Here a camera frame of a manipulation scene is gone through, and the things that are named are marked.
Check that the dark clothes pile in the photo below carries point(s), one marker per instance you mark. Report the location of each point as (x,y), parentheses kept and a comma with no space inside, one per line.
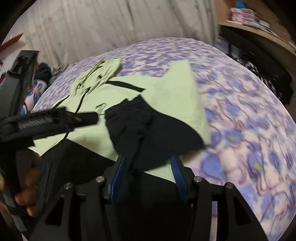
(43,72)

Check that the pink items on shelf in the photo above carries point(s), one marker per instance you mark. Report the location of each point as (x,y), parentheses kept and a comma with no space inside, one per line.
(246,16)

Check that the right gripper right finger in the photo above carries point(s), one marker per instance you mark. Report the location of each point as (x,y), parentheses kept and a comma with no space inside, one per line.
(236,220)

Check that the green and black hooded jacket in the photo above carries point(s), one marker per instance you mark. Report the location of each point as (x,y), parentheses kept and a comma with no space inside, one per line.
(146,119)

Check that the grey-white curtain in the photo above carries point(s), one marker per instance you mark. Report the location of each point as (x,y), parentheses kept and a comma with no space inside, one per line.
(65,32)

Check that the purple floral bed blanket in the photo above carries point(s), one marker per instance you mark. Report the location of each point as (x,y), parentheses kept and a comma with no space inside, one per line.
(250,136)

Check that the wooden shelf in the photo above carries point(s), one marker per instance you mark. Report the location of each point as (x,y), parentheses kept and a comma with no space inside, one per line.
(277,43)

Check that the person's left hand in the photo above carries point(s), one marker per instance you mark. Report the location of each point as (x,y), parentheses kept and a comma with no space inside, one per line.
(20,176)

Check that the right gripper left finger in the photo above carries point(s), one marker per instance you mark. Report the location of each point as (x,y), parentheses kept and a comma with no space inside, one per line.
(79,212)

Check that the white blue flower folded quilt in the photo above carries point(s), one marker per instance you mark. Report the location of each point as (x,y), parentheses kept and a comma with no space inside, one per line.
(34,93)

